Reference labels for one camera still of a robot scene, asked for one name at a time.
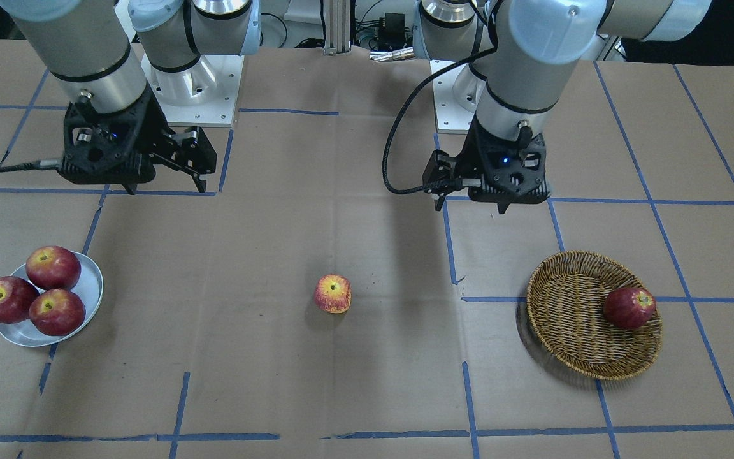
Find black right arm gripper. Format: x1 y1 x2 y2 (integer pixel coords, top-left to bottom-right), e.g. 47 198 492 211
59 87 217 196

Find dark red apple in basket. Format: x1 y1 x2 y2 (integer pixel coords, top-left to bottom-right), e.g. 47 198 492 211
603 287 656 330

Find red apple on plate back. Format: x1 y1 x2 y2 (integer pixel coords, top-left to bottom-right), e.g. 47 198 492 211
25 246 82 290

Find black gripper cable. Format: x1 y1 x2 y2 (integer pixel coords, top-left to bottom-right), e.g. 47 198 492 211
0 159 63 180
382 51 495 195

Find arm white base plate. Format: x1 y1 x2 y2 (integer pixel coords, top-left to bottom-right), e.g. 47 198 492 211
141 55 245 128
432 64 486 134

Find round wicker basket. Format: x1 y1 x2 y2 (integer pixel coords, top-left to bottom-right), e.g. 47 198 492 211
525 251 663 381

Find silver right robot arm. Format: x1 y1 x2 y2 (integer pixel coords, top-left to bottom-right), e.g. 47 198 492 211
0 1 261 194

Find red apple on plate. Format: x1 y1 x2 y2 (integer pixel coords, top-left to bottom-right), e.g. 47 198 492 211
25 246 82 290
28 289 85 337
0 276 39 324

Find red yellow apple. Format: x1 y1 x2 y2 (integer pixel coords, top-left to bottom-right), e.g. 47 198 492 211
313 274 352 314

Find red apple on plate front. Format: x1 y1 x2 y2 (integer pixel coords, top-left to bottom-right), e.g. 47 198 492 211
28 289 85 337

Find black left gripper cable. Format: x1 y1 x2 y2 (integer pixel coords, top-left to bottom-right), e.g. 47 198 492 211
382 51 495 195

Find aluminium frame post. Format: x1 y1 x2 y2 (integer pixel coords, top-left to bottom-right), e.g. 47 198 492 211
320 1 354 56

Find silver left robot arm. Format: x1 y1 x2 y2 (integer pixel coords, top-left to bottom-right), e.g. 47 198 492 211
413 1 710 213

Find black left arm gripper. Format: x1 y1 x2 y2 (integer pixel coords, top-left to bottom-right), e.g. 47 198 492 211
422 117 551 215

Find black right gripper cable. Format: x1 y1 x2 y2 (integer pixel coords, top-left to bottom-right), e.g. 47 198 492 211
0 159 63 180

